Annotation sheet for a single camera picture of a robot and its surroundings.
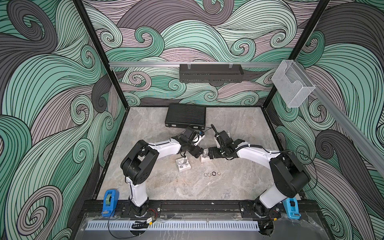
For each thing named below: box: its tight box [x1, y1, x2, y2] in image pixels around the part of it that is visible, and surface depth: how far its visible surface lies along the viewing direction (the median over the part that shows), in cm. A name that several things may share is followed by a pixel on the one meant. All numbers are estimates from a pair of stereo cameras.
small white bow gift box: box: [175, 157, 192, 172], surface depth 87 cm
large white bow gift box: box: [200, 148, 213, 163], surface depth 90 cm
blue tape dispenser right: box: [282, 197, 301, 220], surface depth 73 cm
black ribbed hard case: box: [165, 103, 207, 130], surface depth 112 cm
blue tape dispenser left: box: [101, 189, 120, 217], surface depth 73 cm
